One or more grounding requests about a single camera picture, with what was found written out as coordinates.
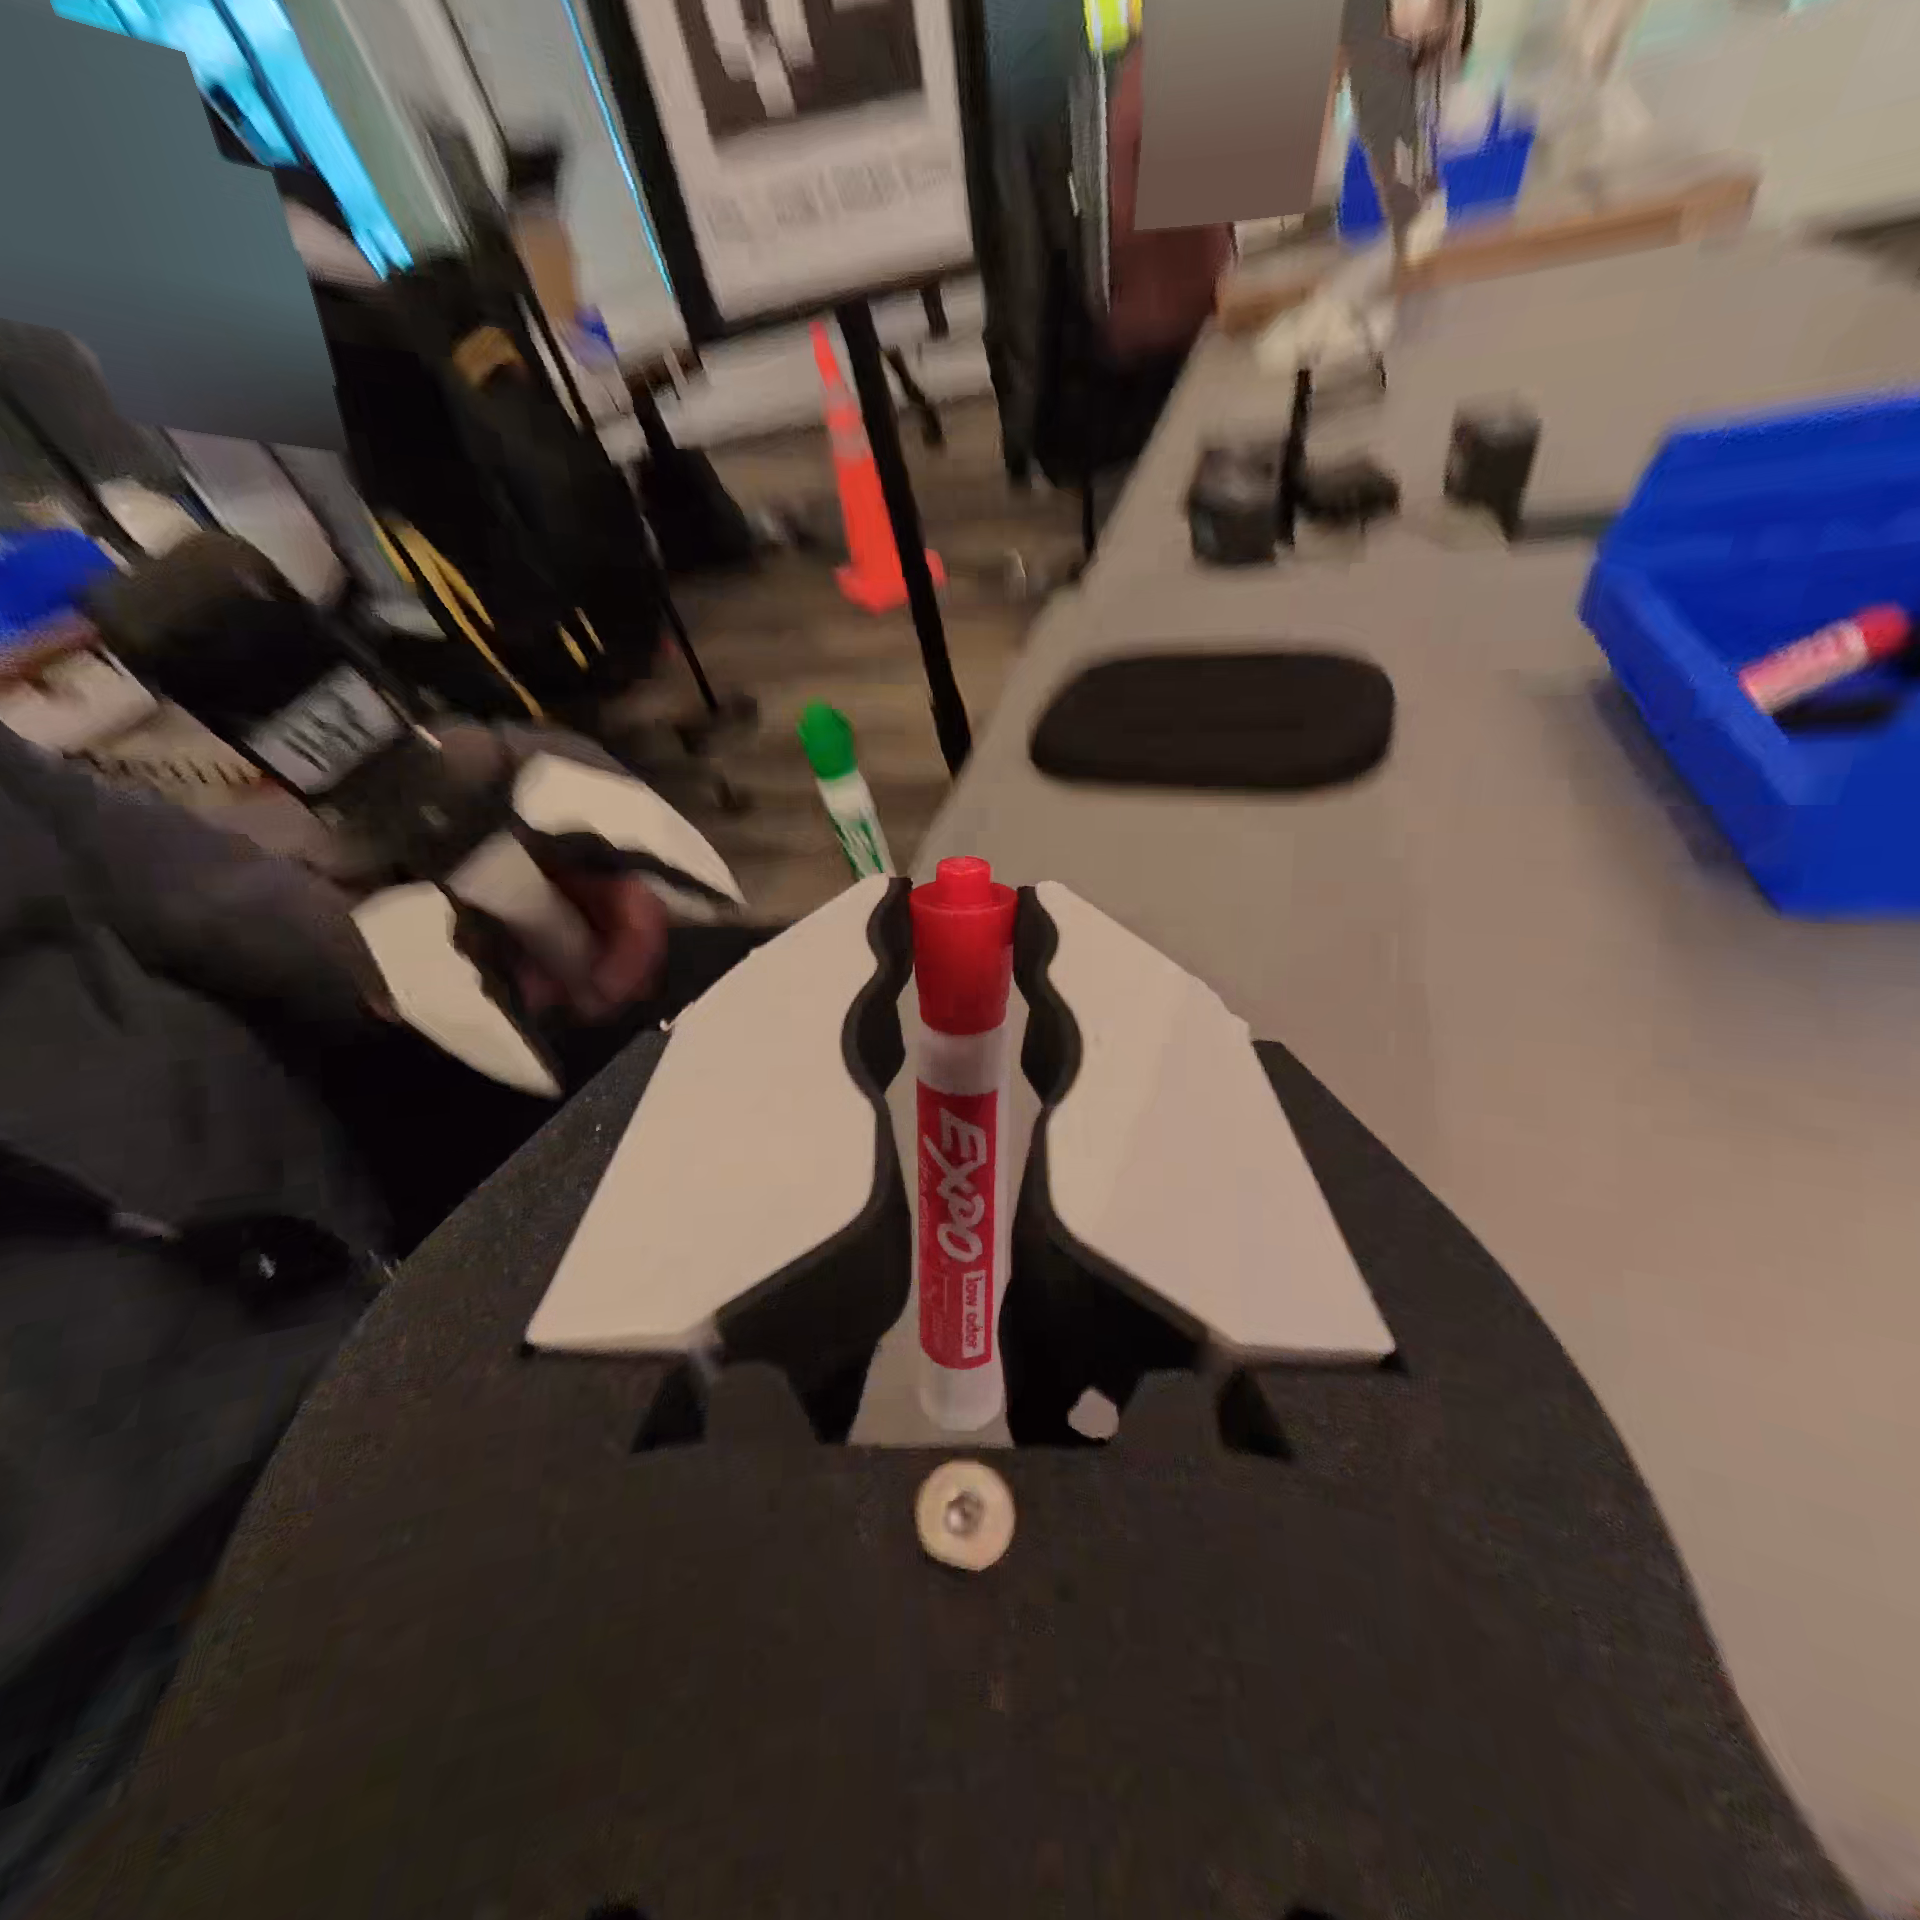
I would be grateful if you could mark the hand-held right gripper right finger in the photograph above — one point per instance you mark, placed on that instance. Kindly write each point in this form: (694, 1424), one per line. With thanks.
(1201, 1186)

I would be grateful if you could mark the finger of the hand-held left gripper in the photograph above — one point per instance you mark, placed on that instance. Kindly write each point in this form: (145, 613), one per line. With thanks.
(623, 804)
(434, 974)

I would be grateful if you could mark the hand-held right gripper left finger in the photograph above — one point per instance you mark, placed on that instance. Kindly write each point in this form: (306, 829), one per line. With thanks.
(704, 1171)

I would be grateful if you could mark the green dry erase marker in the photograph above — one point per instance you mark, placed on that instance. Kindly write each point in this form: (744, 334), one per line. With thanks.
(834, 774)

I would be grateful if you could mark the blue plastic bin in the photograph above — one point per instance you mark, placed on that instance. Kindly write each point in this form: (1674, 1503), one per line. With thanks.
(1724, 557)

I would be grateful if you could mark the person's left forearm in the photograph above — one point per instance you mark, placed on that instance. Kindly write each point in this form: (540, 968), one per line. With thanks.
(164, 885)

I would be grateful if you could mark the black backpack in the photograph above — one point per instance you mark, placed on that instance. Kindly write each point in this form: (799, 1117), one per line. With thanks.
(495, 482)

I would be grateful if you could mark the black tripod pole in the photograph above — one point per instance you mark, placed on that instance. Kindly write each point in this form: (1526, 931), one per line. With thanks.
(907, 571)

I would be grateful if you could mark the orange traffic cone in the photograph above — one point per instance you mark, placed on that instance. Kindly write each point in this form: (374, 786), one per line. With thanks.
(867, 495)

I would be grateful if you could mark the person's dark clothing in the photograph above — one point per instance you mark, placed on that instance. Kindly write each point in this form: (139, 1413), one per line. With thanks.
(150, 1424)

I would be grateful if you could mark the black-and-white framed poster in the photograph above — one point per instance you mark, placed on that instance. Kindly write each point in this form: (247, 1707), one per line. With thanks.
(809, 182)

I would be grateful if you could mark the black cylindrical object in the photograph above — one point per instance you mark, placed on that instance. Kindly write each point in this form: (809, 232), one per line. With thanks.
(1233, 508)
(1492, 451)

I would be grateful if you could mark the flat black object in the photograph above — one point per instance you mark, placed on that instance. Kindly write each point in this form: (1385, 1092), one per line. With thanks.
(1348, 493)

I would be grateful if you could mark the thin black rod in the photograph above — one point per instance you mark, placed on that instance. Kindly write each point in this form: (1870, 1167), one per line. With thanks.
(1296, 451)

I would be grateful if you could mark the wooden board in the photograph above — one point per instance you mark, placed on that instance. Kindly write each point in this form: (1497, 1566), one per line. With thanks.
(1576, 226)

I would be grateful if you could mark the blue crate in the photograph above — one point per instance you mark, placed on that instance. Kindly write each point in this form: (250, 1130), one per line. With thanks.
(1471, 172)

